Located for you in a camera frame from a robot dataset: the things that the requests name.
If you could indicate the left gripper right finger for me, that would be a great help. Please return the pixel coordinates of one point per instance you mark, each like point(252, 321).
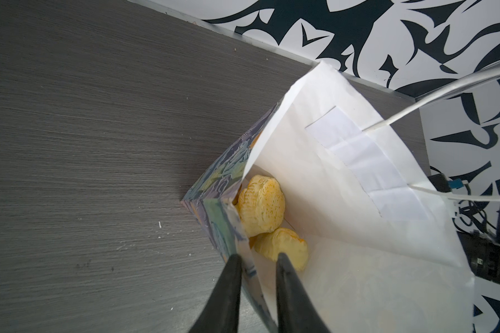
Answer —
point(295, 311)

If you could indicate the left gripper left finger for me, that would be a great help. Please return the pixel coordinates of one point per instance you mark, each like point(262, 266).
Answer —
point(221, 312)

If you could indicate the small croissant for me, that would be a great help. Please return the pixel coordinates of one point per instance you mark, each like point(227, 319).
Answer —
point(283, 240)

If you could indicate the round bread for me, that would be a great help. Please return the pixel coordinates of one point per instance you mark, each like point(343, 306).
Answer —
point(261, 206)

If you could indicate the white floral paper bag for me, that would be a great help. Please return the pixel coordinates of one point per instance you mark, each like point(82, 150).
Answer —
point(384, 255)

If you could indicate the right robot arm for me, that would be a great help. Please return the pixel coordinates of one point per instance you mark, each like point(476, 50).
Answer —
point(480, 239)

